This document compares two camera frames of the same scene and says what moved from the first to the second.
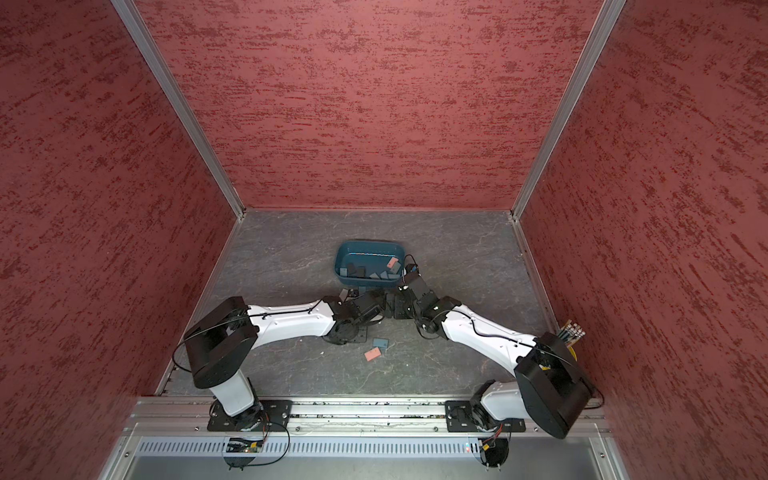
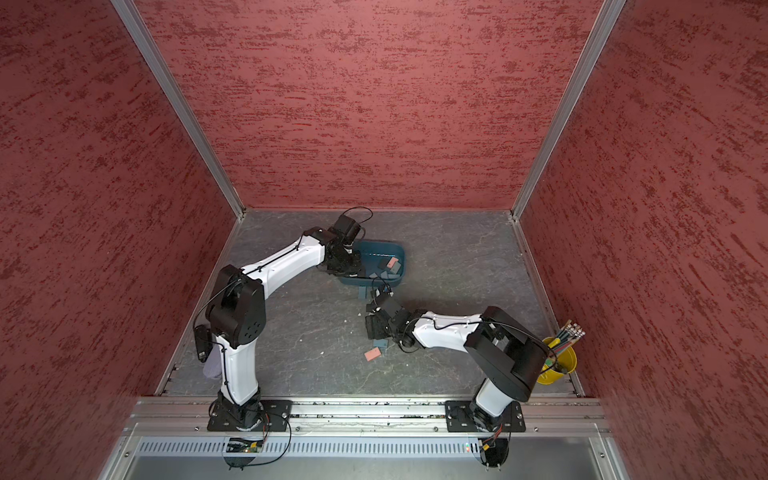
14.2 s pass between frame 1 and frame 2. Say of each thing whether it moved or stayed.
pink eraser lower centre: stayed
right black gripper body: moved
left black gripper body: moved
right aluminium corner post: stayed
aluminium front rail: stayed
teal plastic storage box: stayed
